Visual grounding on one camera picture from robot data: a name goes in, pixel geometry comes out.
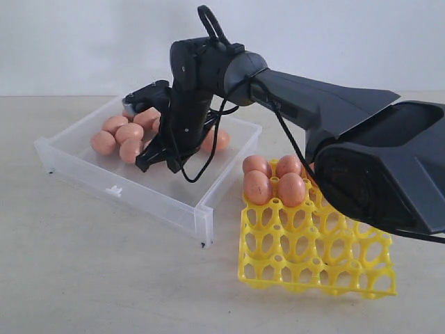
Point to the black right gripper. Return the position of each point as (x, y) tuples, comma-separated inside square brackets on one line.
[(181, 130)]

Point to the clear plastic drawer bin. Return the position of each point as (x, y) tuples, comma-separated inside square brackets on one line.
[(158, 192)]

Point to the brown egg row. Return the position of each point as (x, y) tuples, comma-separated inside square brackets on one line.
[(128, 131)]

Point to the yellow plastic egg tray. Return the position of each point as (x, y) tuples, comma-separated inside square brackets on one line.
[(312, 246)]

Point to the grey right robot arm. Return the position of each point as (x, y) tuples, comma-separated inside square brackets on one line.
[(375, 158)]

